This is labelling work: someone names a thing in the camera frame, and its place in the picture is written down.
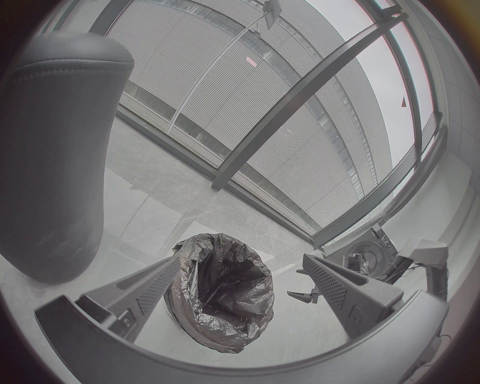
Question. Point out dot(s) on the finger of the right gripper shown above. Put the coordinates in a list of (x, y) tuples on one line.
[(303, 297), (304, 270)]

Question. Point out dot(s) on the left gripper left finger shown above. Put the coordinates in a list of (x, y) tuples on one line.
[(150, 292)]

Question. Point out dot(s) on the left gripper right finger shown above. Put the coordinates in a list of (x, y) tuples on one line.
[(348, 296)]

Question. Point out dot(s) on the black plastic bag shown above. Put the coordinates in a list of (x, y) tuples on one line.
[(225, 322)]

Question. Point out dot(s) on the grey washing machine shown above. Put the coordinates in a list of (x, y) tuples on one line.
[(373, 255)]

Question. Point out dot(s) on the window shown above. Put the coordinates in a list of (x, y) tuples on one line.
[(262, 93)]

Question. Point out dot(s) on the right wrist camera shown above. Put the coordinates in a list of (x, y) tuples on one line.
[(352, 260)]

